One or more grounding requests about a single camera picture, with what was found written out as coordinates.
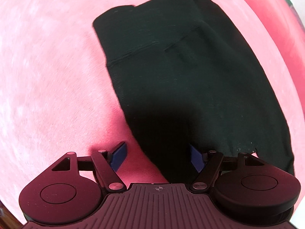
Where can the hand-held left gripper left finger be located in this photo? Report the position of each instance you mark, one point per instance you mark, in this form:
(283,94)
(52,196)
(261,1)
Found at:
(119,156)

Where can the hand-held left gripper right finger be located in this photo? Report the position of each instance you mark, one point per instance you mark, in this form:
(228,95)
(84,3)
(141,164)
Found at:
(196,158)

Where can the pink fleece blanket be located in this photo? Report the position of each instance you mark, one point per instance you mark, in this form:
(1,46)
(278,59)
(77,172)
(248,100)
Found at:
(47,76)
(274,21)

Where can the black pants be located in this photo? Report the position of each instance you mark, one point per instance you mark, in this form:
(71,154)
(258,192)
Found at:
(190,76)

